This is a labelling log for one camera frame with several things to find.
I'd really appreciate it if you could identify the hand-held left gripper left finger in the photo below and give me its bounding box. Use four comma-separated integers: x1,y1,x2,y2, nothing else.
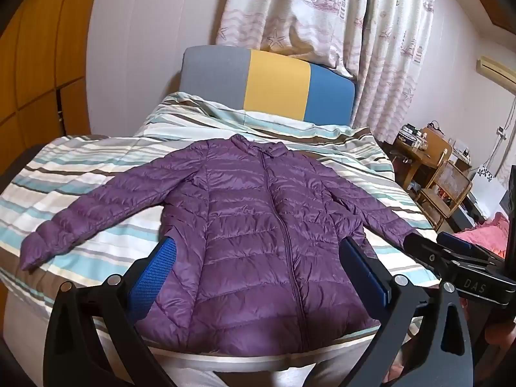
44,237,179,387

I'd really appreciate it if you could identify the wooden wardrobe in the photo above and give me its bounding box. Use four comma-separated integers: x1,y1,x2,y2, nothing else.
0,0,105,170

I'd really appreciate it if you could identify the person's right hand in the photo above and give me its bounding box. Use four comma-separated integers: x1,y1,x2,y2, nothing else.
484,324,516,345

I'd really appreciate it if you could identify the pink cloth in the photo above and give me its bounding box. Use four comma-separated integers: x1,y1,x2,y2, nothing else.
455,213,511,259

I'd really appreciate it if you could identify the grey yellow blue headboard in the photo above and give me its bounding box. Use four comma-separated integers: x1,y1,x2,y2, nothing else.
178,45,356,127

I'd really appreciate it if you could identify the striped bed blanket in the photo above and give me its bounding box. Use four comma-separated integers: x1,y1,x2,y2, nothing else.
0,91,440,347

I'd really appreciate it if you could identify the wooden wicker chair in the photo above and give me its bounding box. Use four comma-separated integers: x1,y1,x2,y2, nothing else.
415,150,473,231

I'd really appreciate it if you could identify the wall air conditioner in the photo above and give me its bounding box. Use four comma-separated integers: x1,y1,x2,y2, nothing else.
477,56,516,90

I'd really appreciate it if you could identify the wall cable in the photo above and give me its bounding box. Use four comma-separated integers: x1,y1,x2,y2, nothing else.
481,101,516,170

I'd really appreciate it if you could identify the dark round tin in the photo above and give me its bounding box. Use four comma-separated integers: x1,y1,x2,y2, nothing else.
397,128,422,144

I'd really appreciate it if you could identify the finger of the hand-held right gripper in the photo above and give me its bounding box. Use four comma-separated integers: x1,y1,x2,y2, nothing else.
437,232,504,269
403,232,460,277

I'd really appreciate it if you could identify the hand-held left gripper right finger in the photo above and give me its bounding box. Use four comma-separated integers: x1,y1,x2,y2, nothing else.
341,236,474,387

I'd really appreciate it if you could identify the ship print curtain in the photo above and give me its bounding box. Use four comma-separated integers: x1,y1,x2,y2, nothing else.
215,0,438,142

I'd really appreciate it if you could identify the purple quilted down jacket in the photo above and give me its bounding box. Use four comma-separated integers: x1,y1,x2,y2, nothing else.
19,134,424,357

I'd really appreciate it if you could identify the wooden desk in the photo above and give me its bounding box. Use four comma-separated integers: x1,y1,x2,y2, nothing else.
383,126,454,194

